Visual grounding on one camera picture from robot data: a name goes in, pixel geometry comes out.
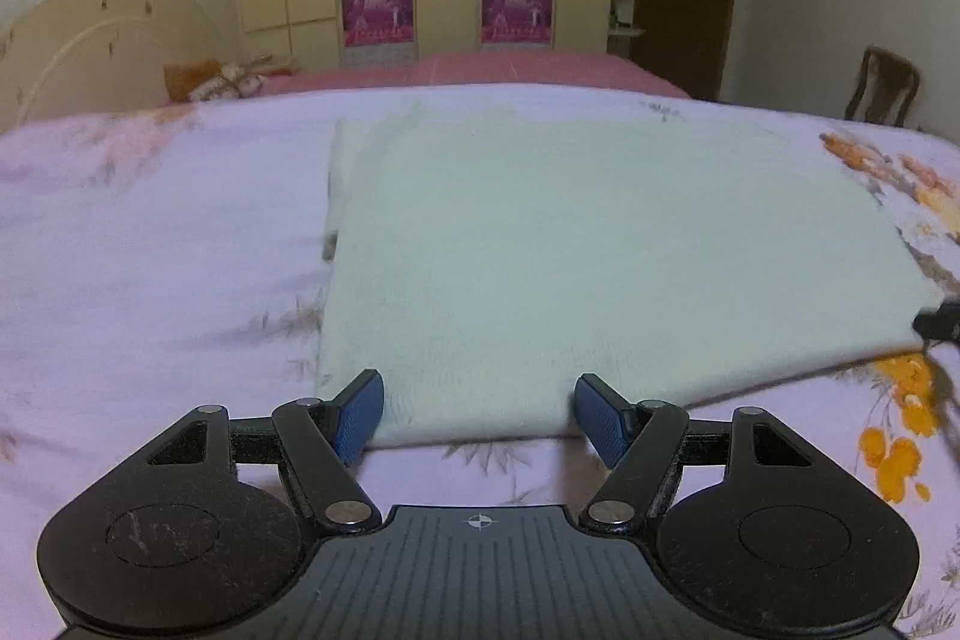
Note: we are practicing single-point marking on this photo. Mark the purple wall poster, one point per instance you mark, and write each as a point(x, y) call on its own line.
point(376, 10)
point(517, 6)

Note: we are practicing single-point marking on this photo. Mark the pink bed cover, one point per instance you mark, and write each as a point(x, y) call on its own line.
point(487, 69)

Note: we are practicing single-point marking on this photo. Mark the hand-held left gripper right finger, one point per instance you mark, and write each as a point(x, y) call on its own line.
point(600, 419)

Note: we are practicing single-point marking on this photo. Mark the pale green knit sweater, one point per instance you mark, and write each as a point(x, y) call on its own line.
point(600, 272)

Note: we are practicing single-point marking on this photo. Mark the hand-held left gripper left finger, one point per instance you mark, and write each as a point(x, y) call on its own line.
point(360, 415)

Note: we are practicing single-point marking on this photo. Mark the purple floral bedsheet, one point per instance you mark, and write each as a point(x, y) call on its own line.
point(150, 235)

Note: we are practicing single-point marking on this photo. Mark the cream curved headboard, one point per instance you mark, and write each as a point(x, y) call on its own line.
point(97, 48)

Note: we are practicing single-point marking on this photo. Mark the wooden chair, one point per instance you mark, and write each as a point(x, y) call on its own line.
point(881, 89)

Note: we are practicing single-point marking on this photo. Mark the orange cushion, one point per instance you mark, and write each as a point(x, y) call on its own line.
point(187, 78)

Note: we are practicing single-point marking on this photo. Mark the patterned beige pillow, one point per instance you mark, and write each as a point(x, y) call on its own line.
point(236, 79)

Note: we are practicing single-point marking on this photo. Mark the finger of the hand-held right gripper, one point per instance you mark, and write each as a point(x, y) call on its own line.
point(941, 323)

